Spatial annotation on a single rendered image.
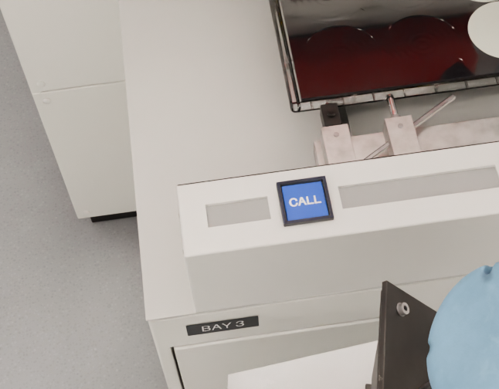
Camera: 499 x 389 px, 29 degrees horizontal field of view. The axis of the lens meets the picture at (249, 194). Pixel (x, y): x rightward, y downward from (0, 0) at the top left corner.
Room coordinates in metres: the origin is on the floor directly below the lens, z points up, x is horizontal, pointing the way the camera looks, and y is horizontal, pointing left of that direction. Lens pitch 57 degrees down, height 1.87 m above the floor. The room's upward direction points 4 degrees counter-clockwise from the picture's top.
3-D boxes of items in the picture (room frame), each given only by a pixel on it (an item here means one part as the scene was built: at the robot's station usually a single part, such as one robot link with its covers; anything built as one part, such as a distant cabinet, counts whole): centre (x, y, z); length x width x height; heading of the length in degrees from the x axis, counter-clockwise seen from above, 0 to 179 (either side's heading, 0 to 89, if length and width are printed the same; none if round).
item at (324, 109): (0.73, -0.11, 0.90); 0.04 x 0.02 x 0.03; 4
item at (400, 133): (0.68, -0.19, 0.89); 0.08 x 0.03 x 0.03; 4
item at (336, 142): (0.67, -0.11, 0.89); 0.08 x 0.03 x 0.03; 4
